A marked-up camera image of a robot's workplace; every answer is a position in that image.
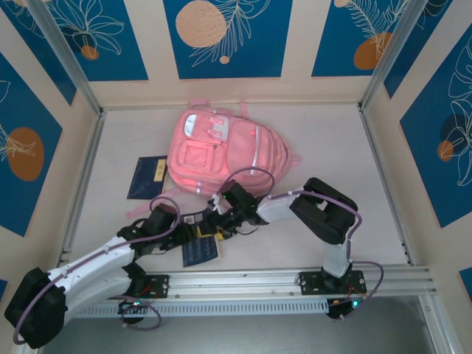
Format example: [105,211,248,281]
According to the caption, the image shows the navy book with barcode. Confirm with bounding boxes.
[181,212,223,269]

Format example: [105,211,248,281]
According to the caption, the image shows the navy book with yellow label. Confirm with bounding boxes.
[126,156,170,201]

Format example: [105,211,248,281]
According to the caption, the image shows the pink student backpack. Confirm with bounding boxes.
[125,98,302,219]

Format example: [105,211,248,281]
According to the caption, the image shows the small circuit board with LED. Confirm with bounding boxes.
[117,299,149,316]
[327,297,366,321]

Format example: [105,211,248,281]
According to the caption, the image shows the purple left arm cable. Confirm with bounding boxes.
[13,196,181,347]

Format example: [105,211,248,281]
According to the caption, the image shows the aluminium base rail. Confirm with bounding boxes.
[33,268,431,302]

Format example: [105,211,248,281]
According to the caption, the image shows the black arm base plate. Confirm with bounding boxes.
[299,271,368,296]
[103,274,170,299]

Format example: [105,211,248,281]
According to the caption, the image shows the white slotted cable duct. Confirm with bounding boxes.
[46,299,330,319]

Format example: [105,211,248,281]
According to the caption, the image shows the aluminium frame post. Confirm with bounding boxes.
[26,0,103,116]
[360,0,423,114]

